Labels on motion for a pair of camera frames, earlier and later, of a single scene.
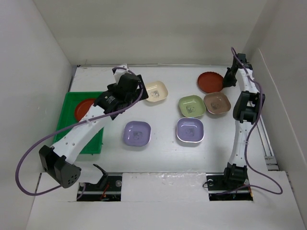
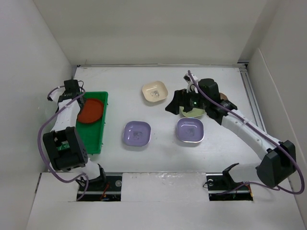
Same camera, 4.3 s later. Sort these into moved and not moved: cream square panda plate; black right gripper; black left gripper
Moved: black right gripper; black left gripper
Not moved: cream square panda plate
